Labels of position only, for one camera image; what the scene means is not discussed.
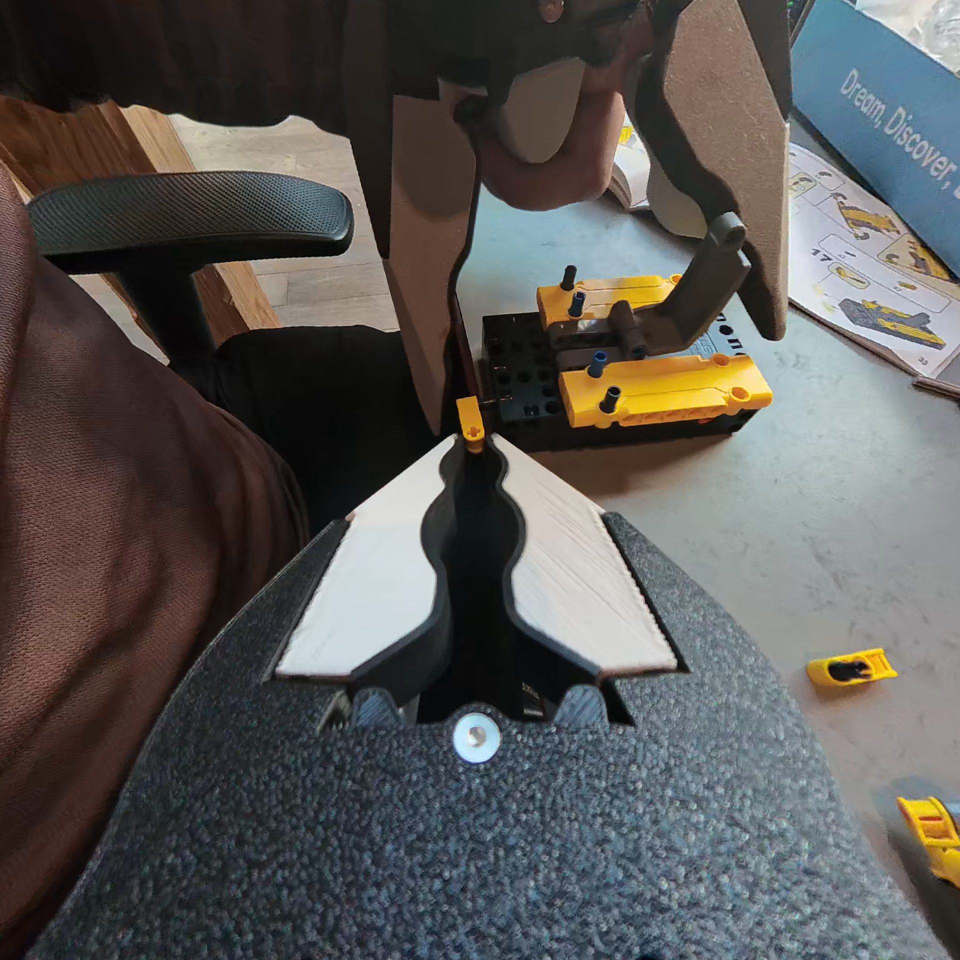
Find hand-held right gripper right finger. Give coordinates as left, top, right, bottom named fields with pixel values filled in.
left=487, top=433, right=680, bottom=695

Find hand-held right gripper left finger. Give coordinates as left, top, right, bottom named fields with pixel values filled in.
left=276, top=432, right=470, bottom=695

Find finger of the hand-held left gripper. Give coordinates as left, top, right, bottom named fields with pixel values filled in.
left=626, top=0, right=794, bottom=342
left=390, top=91, right=485, bottom=436

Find small yellow connector piece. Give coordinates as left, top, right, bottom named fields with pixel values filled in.
left=806, top=648, right=899, bottom=687
left=456, top=396, right=489, bottom=455

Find person's left forearm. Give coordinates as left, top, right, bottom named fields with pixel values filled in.
left=0, top=0, right=399, bottom=136

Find grey desk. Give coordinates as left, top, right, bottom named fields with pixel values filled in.
left=450, top=112, right=960, bottom=927

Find person's left hand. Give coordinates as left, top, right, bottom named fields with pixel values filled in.
left=478, top=56, right=655, bottom=213

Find blue cardboard kit box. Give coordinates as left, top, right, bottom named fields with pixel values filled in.
left=791, top=0, right=960, bottom=280

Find instruction booklet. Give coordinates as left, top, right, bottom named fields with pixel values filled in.
left=609, top=123, right=960, bottom=399

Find person's dark trousers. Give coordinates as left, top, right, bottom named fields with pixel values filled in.
left=168, top=324, right=455, bottom=537

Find black block with yellow panels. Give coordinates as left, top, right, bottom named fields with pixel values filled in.
left=480, top=212, right=774, bottom=455

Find bundle of clear plastic bags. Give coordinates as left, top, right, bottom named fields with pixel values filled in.
left=855, top=0, right=960, bottom=76

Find black chair armrest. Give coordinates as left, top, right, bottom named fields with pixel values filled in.
left=26, top=171, right=355, bottom=369

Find person's brown shirt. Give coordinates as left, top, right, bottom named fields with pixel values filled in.
left=0, top=161, right=310, bottom=957

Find yellow vehicle hood assembly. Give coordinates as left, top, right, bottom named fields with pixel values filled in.
left=896, top=795, right=960, bottom=890

